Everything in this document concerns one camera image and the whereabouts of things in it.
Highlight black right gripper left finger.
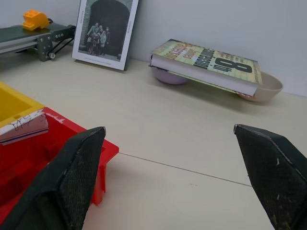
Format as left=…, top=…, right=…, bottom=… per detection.
left=0, top=126, right=106, bottom=230

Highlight lavender bowl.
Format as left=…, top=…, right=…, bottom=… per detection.
left=148, top=54, right=189, bottom=85

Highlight yellow plastic bin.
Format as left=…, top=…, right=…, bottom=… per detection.
left=0, top=81, right=46, bottom=129

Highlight red plastic bin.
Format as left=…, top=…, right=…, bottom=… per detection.
left=0, top=107, right=120, bottom=223

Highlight yellow-green paperback book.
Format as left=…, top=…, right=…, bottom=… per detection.
left=149, top=38, right=263, bottom=97

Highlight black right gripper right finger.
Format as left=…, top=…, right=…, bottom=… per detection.
left=233, top=124, right=307, bottom=230

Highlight orange toy brick block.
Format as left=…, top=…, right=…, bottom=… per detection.
left=22, top=9, right=50, bottom=31

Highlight white torn paper label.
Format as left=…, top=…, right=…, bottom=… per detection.
left=0, top=109, right=49, bottom=146

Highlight beige bowl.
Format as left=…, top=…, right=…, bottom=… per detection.
left=234, top=71, right=284, bottom=103

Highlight grey conveyor belt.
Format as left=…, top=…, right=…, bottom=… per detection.
left=0, top=23, right=77, bottom=63

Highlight framed photo picture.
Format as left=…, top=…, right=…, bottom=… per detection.
left=71, top=0, right=140, bottom=71

